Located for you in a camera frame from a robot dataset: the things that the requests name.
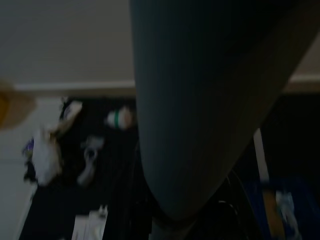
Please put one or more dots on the white crumpled plastic bag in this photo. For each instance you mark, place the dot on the white crumpled plastic bag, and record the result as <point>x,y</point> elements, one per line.
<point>47,155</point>

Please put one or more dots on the brown cardboard piece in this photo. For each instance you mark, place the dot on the brown cardboard piece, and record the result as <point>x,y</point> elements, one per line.
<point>15,107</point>

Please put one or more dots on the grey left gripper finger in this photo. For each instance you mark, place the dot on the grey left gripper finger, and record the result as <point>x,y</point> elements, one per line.
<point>190,112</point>

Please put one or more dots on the white baseboard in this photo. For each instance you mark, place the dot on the white baseboard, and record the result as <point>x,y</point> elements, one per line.
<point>75,86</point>

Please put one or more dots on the white pole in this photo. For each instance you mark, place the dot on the white pole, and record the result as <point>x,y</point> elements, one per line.
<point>261,155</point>

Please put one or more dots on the blue plastic basket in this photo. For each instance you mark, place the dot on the blue plastic basket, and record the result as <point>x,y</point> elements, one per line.
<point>287,207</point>

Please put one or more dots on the black floor mat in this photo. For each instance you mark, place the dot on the black floor mat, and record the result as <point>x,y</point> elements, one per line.
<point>112,175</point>

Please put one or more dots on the white printed box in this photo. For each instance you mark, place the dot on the white printed box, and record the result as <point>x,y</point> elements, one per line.
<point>90,225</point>

